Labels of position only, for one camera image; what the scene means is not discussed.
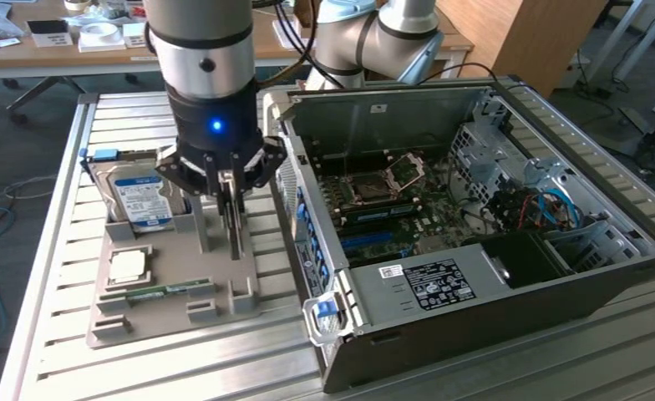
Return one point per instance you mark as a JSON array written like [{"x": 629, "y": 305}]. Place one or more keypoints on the hard disk in blue carrier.
[{"x": 138, "y": 200}]

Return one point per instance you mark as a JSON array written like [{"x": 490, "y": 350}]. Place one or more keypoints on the open black PC case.
[{"x": 473, "y": 334}]

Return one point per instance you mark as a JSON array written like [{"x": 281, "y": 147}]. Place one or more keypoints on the perforated metal drive cage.
[{"x": 483, "y": 163}]

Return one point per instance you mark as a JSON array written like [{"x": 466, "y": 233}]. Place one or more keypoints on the metal disk bay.
[{"x": 589, "y": 246}]

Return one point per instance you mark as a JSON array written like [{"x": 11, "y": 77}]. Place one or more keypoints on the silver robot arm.
[{"x": 204, "y": 42}]

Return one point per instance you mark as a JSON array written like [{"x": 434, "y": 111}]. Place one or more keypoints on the CPU socket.
[{"x": 369, "y": 190}]

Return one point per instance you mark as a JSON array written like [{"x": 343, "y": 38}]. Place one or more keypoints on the flat white box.
[{"x": 102, "y": 48}]

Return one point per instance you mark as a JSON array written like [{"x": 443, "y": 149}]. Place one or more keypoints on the graphics card with metal bracket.
[{"x": 238, "y": 242}]

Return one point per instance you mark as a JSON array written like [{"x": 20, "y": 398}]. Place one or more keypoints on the small white box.
[{"x": 134, "y": 39}]

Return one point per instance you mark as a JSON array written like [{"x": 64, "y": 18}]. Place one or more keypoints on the green motherboard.
[{"x": 434, "y": 217}]

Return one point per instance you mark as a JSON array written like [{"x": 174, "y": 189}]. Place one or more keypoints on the blue case latch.
[{"x": 325, "y": 310}]

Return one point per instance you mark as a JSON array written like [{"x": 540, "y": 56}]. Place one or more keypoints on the green RAM stick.
[{"x": 150, "y": 293}]

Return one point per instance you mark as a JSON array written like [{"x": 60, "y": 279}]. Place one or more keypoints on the black labelled RAM stick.
[{"x": 378, "y": 214}]

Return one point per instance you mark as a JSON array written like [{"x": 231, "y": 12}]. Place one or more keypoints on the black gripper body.
[{"x": 216, "y": 125}]

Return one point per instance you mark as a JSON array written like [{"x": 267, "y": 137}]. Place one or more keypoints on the wooden cabinet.
[{"x": 529, "y": 37}]

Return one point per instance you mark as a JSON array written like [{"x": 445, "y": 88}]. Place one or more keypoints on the wooden desk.
[
  {"x": 262, "y": 54},
  {"x": 43, "y": 58}
]

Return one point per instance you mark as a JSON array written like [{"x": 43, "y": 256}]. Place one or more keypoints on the silver CPU chip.
[{"x": 127, "y": 267}]

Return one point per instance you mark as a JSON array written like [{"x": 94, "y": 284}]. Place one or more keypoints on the white box with black top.
[{"x": 48, "y": 27}]

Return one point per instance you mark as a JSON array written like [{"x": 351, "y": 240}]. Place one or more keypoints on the white paper stack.
[{"x": 309, "y": 39}]

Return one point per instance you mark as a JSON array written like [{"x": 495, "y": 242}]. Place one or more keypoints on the white tape roll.
[{"x": 102, "y": 38}]

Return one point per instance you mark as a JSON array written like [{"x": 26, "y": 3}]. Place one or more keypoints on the metal socket cover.
[{"x": 406, "y": 169}]

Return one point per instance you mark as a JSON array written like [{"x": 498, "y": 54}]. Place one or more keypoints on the grey parts rack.
[{"x": 178, "y": 267}]

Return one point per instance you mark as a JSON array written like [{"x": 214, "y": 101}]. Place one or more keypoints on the beige tape roll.
[{"x": 71, "y": 5}]

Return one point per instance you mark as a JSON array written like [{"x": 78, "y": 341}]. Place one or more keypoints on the grey power supply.
[{"x": 373, "y": 292}]

